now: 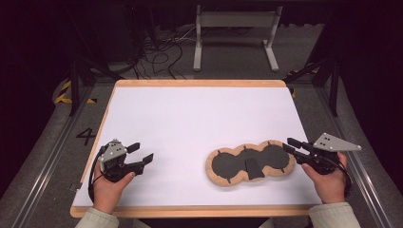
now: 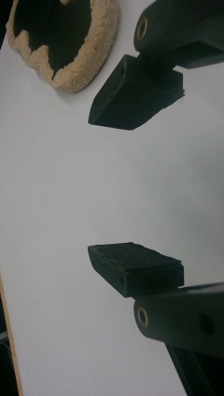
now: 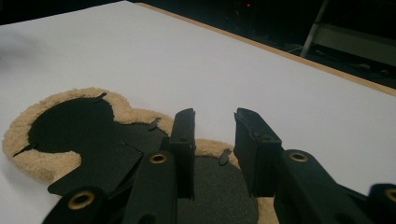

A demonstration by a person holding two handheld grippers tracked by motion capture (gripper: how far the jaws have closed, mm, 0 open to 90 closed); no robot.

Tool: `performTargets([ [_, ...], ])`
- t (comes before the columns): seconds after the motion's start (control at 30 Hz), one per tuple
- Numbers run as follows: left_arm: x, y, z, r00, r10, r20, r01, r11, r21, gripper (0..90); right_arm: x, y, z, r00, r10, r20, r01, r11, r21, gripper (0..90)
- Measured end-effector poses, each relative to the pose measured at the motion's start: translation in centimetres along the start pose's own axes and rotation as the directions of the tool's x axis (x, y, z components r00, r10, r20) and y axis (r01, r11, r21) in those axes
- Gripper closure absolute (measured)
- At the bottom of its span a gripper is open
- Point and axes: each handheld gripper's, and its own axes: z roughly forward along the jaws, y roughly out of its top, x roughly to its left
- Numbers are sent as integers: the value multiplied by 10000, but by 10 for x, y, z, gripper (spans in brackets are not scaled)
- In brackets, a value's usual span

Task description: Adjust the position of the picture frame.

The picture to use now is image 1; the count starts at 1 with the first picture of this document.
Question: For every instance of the beige fleece plush pad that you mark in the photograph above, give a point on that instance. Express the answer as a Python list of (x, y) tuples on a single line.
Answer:
[(228, 164)]

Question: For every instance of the person's left hand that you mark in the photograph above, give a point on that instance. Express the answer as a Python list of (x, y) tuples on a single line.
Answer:
[(107, 193)]

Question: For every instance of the black metal stand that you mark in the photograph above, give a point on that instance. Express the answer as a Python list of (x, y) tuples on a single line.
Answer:
[(333, 91), (74, 88)]

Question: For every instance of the yellow black floor tape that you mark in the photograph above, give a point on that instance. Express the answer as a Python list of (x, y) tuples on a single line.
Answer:
[(61, 99)]

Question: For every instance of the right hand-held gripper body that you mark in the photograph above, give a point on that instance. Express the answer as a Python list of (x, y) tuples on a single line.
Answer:
[(334, 144)]

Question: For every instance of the small grey metal bracket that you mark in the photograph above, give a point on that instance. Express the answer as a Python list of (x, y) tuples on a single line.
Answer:
[(75, 186)]

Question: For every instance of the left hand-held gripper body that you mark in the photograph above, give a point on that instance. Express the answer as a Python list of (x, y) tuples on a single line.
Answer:
[(111, 153)]

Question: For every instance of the person's right hand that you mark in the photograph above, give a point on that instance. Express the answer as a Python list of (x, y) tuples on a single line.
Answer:
[(331, 186)]

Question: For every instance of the white metal stand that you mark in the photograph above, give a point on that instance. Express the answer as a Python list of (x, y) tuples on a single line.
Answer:
[(236, 19)]

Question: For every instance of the aluminium floor rail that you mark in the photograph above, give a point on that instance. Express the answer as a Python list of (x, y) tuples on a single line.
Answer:
[(50, 164), (370, 190)]

